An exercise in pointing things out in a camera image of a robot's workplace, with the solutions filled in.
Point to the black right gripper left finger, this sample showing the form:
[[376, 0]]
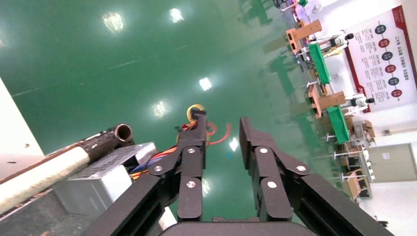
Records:
[[190, 198]]

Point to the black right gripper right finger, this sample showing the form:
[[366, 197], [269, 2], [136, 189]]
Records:
[[273, 198]]

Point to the green work table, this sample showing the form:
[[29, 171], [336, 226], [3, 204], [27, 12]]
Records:
[[338, 125], [319, 63]]

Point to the black pipe connector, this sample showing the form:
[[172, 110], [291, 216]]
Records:
[[104, 141]]

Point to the small brown cardboard box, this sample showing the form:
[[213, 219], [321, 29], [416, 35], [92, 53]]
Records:
[[368, 127]]

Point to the grey door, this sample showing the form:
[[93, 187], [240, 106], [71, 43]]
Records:
[[394, 163]]

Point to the white humanoid robot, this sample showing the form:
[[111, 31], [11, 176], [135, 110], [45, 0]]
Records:
[[338, 39], [358, 101]]

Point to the white red wall poster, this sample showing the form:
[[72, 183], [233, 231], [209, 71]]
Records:
[[384, 58]]

